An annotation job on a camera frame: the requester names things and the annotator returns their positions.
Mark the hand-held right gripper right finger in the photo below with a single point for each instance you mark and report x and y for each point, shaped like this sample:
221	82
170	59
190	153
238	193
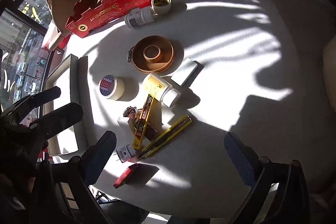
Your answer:
240	158

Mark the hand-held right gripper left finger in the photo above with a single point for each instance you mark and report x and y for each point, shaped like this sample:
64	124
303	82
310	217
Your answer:
101	158

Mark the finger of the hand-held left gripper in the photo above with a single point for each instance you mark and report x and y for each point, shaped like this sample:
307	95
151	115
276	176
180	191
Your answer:
61	119
36	100

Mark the white tray box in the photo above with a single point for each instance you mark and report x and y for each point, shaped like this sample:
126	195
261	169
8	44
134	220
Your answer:
64	98

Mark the red lighter box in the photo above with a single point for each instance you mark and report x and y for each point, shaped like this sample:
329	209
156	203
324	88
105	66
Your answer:
127	175

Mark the small white block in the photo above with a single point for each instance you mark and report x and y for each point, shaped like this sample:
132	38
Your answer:
123	123

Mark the masking tape roll red-blue label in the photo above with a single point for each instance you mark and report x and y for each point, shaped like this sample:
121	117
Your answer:
111	87

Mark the white bottle with yellow label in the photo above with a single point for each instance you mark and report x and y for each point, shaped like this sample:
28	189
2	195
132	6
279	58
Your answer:
158	88

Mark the white rectangular block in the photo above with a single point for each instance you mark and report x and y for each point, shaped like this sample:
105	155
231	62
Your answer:
185	71

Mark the white plug adapter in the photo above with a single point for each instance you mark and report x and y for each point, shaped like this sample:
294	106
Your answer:
126	153

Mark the small red-brown box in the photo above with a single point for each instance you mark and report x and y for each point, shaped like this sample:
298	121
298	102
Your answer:
150	132

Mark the yellow black utility knife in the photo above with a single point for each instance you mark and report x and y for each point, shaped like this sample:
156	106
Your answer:
168	137

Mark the round wooden dish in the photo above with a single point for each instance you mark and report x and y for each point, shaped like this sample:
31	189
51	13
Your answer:
153	54

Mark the white bottle with grey label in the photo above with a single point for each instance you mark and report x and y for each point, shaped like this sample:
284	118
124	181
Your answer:
139	18

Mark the tape roll with yellow-black core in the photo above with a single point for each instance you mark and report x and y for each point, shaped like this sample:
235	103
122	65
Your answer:
162	5

